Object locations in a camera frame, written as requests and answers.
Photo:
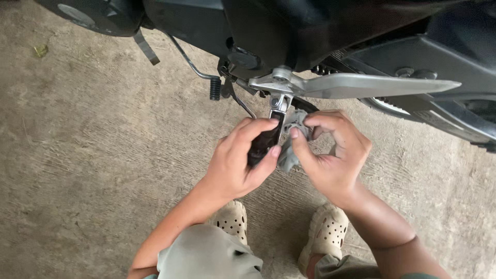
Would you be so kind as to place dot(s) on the person's left hand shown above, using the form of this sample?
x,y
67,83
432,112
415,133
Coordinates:
x,y
232,166

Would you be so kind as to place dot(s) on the person's right hand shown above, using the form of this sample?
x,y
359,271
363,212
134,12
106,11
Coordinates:
x,y
337,166

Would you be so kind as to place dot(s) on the black motorcycle footpeg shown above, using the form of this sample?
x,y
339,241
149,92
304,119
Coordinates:
x,y
265,141

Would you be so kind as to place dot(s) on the grey cleaning cloth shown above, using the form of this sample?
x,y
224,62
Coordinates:
x,y
288,157

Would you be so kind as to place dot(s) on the beige left clog shoe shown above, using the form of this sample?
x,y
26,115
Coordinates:
x,y
232,221

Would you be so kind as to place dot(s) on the beige clog shoe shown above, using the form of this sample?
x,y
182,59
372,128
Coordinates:
x,y
327,232
232,221

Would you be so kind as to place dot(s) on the black kickstand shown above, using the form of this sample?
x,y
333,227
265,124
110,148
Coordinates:
x,y
240,102

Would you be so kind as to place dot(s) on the beige right clog shoe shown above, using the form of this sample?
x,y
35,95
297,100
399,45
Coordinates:
x,y
327,232

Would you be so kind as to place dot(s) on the metal coil spring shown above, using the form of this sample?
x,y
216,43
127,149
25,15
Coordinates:
x,y
246,86

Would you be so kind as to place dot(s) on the grey shorts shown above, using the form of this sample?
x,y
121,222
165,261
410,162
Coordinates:
x,y
209,254

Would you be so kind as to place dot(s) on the gear shift lever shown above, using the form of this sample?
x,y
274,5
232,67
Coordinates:
x,y
193,69

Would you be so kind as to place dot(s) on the black motorcycle body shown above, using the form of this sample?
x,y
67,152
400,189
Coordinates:
x,y
271,27

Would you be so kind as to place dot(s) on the dry leaf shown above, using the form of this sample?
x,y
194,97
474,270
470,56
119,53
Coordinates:
x,y
40,50

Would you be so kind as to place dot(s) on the silver footrest bracket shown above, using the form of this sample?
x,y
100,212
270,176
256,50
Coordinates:
x,y
348,85

